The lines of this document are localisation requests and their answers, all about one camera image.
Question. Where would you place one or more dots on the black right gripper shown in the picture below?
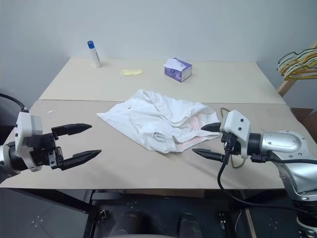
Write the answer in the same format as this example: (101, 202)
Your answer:
(231, 145)

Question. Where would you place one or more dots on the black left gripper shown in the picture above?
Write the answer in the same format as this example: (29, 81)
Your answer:
(42, 151)

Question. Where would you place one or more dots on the white garment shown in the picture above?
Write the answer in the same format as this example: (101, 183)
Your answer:
(148, 119)

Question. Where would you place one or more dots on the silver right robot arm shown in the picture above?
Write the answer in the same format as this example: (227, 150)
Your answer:
(284, 141)

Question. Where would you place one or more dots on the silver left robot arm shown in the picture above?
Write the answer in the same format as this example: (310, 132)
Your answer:
(13, 161)

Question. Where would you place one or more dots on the purple tissue box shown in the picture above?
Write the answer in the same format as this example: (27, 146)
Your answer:
(177, 70)

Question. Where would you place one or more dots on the white tube with blue cap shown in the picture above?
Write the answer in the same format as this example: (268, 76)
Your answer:
(96, 59)

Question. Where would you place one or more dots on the wooden clothes rack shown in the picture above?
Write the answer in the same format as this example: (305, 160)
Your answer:
(287, 85)

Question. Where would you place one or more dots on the dark rounded shape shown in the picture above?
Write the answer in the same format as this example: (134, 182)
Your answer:
(133, 220)

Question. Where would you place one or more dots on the bunch of yellow white hangers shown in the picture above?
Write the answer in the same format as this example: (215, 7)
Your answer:
(309, 54)

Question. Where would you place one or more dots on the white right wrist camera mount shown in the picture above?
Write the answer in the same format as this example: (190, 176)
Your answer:
(235, 121)

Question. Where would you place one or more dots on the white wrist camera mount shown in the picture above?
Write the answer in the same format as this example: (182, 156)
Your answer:
(22, 129)
(235, 121)

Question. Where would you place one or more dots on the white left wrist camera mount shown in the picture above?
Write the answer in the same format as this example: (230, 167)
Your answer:
(22, 129)

